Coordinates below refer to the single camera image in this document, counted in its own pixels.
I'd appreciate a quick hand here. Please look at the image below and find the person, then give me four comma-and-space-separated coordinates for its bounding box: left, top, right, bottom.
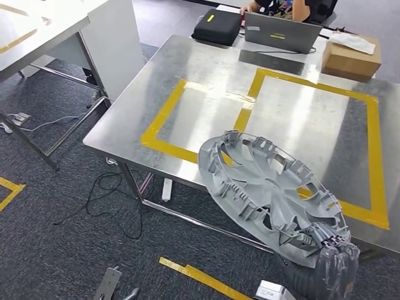
238, 0, 339, 24

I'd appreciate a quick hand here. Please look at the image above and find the grey plastic wheel hubcap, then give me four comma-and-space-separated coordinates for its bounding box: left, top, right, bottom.
198, 129, 352, 268

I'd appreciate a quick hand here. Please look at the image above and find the yellow floor tape frame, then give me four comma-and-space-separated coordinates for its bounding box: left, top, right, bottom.
158, 256, 254, 300
0, 177, 26, 213

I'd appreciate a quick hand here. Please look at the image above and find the grey floor socket box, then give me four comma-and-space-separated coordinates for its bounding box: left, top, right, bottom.
11, 111, 31, 126

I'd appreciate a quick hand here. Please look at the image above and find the dark robot left foot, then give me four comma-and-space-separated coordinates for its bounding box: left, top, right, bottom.
92, 266, 123, 300

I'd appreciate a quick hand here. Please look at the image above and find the white floor cable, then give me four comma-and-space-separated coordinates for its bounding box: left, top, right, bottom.
0, 114, 86, 134

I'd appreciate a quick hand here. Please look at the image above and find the white desk with metal legs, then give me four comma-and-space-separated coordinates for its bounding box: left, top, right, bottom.
0, 0, 146, 173

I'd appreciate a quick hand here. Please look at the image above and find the black floor cable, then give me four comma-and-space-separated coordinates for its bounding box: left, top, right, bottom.
53, 167, 157, 241

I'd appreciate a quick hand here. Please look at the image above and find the white table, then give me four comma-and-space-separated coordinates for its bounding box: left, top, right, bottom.
191, 4, 338, 54

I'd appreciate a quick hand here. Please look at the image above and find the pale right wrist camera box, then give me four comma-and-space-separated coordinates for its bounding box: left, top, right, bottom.
254, 280, 296, 300

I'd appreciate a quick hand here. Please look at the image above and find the steel workbench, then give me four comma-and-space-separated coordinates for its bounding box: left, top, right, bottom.
82, 34, 400, 259

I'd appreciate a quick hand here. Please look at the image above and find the brown cardboard box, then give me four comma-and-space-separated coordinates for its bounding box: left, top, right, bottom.
321, 32, 383, 83

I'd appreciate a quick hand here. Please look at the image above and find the grey laptop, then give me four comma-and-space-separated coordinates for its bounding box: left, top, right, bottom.
243, 11, 323, 54

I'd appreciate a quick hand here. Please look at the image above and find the white cloth bag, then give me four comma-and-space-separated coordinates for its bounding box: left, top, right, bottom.
328, 32, 377, 56

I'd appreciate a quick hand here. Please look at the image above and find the black zip case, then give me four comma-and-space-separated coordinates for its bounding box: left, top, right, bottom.
191, 8, 243, 47

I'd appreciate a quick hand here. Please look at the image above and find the white power strip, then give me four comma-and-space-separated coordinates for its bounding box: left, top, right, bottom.
162, 177, 174, 203

